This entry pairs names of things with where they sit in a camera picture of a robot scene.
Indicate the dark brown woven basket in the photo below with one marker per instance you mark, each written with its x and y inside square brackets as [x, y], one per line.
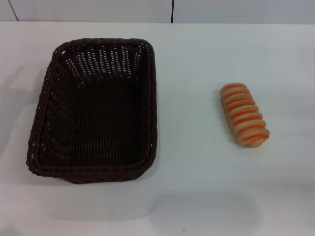
[105, 123]

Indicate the orange striped bread roll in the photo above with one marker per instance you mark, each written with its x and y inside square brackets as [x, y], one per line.
[243, 115]

